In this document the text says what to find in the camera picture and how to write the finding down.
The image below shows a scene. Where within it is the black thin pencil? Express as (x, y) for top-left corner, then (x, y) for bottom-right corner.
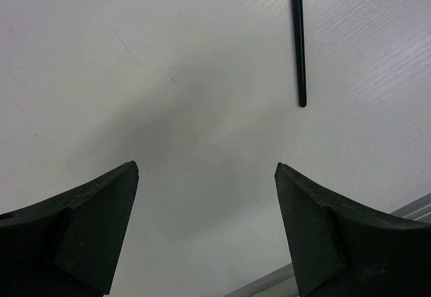
(291, 0), (307, 108)

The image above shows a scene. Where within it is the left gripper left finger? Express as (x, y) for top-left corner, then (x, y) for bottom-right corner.
(1, 161), (139, 296)

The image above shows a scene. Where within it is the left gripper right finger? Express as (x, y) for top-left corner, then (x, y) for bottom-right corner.
(274, 162), (431, 297)

